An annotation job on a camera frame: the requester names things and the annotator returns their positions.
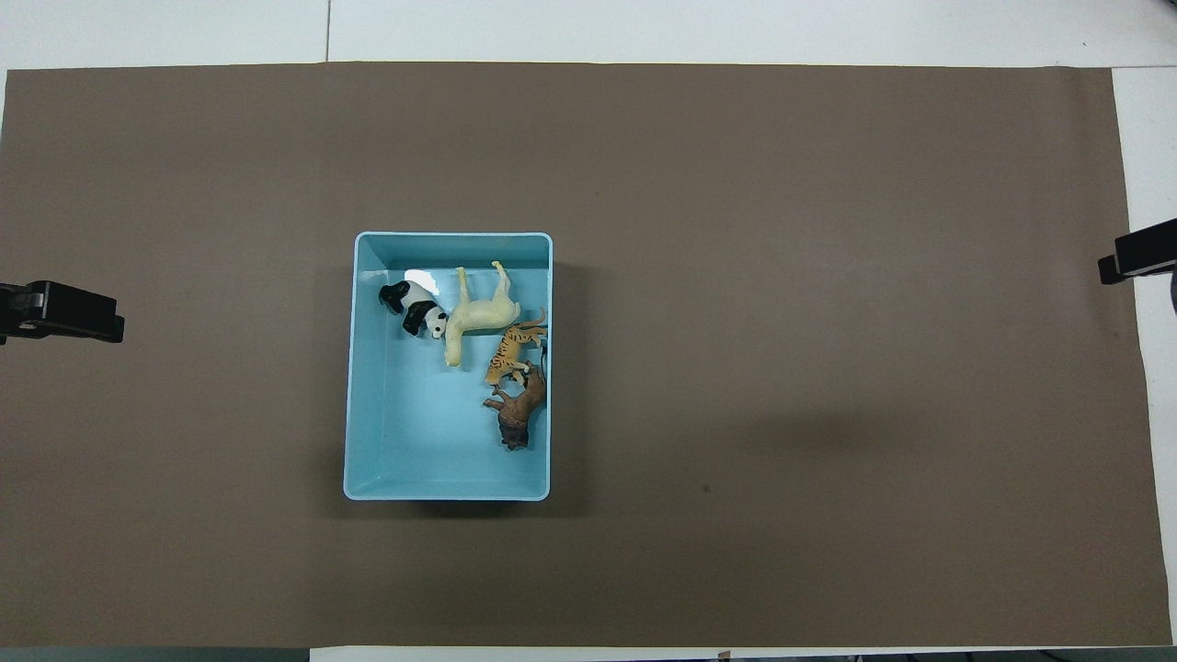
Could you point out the light blue storage box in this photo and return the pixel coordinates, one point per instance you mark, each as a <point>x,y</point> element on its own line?
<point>418,441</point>

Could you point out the orange striped tiger toy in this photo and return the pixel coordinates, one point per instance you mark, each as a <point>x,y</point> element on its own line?
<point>510,351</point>

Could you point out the black and white panda toy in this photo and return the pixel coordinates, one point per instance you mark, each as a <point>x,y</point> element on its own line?
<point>419,312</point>

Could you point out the cream horse toy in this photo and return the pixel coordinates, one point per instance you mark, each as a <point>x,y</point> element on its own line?
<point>481,317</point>

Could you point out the brown lion toy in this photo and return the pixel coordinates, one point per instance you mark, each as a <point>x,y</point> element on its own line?
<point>521,409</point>

